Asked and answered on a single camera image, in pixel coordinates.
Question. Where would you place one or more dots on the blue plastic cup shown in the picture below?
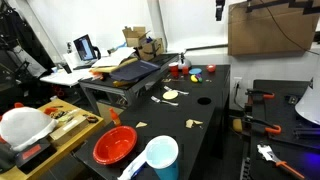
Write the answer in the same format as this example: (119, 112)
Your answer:
(163, 156)

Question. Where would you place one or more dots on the blue plastic plate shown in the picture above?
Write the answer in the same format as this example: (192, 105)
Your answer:
(195, 71)

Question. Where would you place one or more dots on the white desk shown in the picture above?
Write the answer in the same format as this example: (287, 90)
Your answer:
(65, 77)

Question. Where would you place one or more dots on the white lamp shade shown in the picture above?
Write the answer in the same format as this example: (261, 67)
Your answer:
(310, 103)

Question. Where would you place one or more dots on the wall power outlet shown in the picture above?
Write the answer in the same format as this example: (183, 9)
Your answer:
(237, 83)

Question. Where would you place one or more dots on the white plastic fork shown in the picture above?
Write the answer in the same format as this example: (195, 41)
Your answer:
(164, 101)
(176, 90)

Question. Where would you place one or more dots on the large red plastic bowl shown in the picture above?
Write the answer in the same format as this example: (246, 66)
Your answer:
(115, 144)

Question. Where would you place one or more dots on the cardboard box black marks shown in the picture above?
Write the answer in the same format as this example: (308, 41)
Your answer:
(151, 49)

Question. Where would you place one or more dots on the torn paper scrap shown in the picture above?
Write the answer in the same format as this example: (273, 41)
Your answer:
(190, 123)

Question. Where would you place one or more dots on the white cloth bundle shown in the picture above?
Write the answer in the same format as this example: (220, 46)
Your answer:
(25, 126)

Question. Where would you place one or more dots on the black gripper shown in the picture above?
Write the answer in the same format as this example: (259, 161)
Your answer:
(220, 5)

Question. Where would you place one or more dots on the red plastic cup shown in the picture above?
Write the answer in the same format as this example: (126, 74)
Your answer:
(173, 68)

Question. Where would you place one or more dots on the white and blue packet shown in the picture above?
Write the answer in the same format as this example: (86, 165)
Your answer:
(131, 168)

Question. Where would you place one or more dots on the dark blue folder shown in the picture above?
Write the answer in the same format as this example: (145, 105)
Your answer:
(135, 70)

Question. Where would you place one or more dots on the black laptop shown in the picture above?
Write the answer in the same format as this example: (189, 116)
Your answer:
(85, 48)

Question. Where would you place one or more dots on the black perforated board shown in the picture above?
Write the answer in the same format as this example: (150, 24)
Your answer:
(283, 136)

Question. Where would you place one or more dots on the white paper stack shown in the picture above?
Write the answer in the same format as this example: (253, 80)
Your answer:
(115, 56)

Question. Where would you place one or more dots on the grey metal frame table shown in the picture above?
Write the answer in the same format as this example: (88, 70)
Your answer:
(128, 90)

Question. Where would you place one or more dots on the yellow wooden table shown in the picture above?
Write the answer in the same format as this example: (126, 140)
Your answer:
(71, 141)

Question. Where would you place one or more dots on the triangular paper scrap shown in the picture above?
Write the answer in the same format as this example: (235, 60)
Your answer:
(141, 124)

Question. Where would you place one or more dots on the black scale red label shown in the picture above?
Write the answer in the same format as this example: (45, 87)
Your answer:
(30, 153)

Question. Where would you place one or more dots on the pale yellow round disc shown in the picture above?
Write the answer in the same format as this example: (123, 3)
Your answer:
(170, 95)

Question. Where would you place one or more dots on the small red bowl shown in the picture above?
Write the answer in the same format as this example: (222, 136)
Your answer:
(210, 68)

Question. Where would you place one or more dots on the purple and green toy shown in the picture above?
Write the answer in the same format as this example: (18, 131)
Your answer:
(200, 79)

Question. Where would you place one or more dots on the open cardboard box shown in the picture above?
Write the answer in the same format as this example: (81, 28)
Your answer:
(135, 36)

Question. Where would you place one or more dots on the black tripod stand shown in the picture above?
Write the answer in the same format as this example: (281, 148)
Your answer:
(20, 43)

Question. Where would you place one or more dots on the small orange bottle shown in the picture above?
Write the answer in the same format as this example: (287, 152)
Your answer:
(115, 117)

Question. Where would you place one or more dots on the yellow toy fruit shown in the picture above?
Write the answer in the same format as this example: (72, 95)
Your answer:
(193, 78)

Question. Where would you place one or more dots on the large cardboard panel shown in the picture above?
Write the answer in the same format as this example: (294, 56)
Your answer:
(263, 33)

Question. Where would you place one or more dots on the yellow sponge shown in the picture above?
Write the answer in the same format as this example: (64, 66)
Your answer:
(237, 125)

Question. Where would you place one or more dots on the yellow wooden board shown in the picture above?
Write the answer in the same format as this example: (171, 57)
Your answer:
(113, 67)

